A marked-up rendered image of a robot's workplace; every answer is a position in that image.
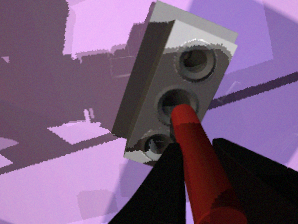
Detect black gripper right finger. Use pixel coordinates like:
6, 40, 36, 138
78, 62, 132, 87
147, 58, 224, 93
213, 139, 298, 224

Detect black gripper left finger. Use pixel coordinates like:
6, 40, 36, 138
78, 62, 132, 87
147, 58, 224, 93
108, 143, 186, 224

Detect red peg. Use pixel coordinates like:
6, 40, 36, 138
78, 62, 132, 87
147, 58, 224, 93
170, 104, 249, 224

